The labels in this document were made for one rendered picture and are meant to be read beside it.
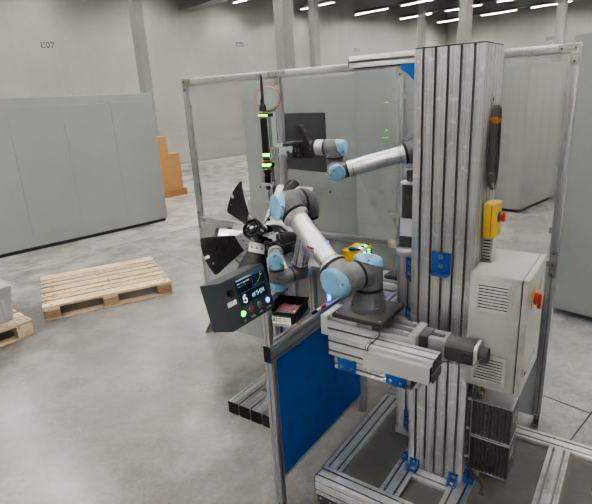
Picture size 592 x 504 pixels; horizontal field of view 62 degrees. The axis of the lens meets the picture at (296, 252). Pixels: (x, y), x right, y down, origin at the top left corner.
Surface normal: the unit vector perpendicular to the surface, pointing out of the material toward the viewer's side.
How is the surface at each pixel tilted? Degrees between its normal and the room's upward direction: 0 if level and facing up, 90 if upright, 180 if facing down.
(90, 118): 90
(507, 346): 90
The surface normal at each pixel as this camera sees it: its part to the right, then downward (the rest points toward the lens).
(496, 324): -0.57, 0.28
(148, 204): 0.69, 0.18
